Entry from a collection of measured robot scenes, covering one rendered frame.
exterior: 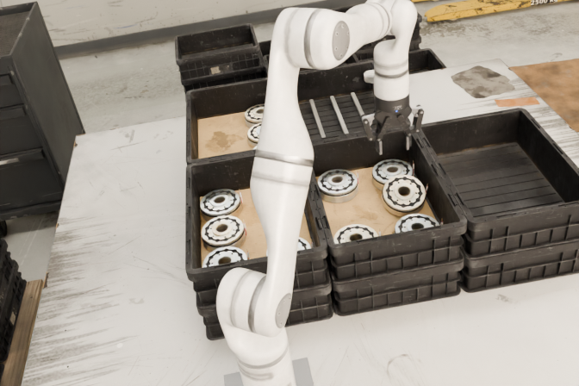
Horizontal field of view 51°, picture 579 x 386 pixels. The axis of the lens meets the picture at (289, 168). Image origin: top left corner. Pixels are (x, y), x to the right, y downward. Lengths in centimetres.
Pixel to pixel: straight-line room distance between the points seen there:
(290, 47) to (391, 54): 36
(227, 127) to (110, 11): 289
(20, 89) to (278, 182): 189
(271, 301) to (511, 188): 84
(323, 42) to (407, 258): 61
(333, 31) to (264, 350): 51
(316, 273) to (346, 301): 12
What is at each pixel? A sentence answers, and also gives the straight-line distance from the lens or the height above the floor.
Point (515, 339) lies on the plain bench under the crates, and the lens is 144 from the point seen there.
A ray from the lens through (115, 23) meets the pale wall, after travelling 472.
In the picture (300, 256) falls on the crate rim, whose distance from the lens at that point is 127.
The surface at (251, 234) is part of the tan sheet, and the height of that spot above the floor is 83.
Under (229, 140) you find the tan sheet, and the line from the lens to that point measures 183.
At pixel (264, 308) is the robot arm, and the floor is 112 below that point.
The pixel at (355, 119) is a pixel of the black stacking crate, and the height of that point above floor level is 83.
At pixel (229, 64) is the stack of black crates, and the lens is 297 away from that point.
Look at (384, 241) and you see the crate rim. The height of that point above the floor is 93.
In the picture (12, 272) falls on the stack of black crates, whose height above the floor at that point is 27.
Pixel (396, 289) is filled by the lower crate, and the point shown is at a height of 76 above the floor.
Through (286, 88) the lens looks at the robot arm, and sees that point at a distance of 95.
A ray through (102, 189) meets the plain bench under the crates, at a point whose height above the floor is 70.
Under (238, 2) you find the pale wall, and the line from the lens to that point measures 466.
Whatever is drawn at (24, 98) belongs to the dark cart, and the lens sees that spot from 270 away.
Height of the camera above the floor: 182
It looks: 36 degrees down
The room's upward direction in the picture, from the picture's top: 8 degrees counter-clockwise
